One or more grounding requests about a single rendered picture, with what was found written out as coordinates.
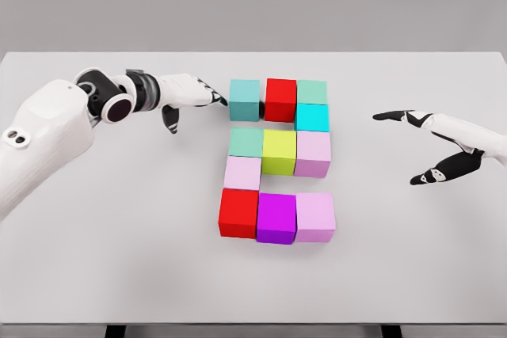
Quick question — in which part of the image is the pink cube block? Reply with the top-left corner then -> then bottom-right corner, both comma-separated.
294,192 -> 337,244
223,155 -> 263,192
293,130 -> 332,179

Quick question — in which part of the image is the purple cube block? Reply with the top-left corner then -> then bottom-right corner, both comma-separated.
255,192 -> 299,245

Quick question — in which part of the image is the teal cube block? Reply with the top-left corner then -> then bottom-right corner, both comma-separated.
228,78 -> 261,123

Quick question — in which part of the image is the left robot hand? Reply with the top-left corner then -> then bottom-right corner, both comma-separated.
158,73 -> 230,135

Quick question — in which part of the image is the cyan cube block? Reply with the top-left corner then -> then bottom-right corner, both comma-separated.
294,103 -> 331,134

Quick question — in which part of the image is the yellow-green cube block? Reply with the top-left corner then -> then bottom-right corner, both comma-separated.
261,128 -> 299,177

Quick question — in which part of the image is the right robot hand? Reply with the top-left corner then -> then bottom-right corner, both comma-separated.
372,109 -> 495,187

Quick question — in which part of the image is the mint green cube block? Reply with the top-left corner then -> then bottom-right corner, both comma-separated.
296,79 -> 330,107
227,127 -> 265,158

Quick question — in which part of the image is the red cube block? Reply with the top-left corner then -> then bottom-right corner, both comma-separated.
218,188 -> 261,240
264,78 -> 299,123

